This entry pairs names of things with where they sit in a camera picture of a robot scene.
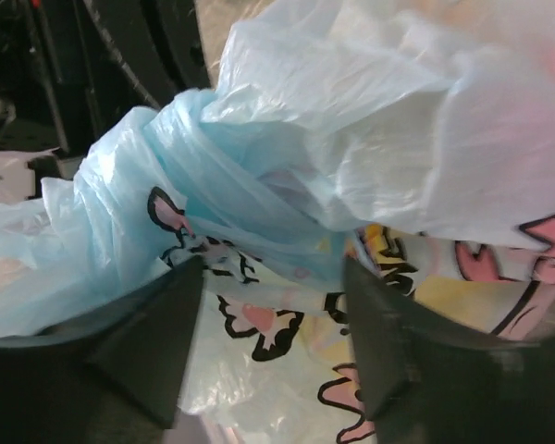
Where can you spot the light blue plastic bag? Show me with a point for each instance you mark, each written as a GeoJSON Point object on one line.
{"type": "Point", "coordinates": [415, 137]}

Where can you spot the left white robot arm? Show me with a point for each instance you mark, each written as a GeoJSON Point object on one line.
{"type": "Point", "coordinates": [112, 96]}

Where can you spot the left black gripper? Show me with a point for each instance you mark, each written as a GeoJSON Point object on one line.
{"type": "Point", "coordinates": [44, 77]}

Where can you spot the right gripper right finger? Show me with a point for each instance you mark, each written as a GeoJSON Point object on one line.
{"type": "Point", "coordinates": [427, 379]}

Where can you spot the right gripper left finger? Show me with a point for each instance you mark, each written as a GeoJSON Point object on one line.
{"type": "Point", "coordinates": [113, 375]}

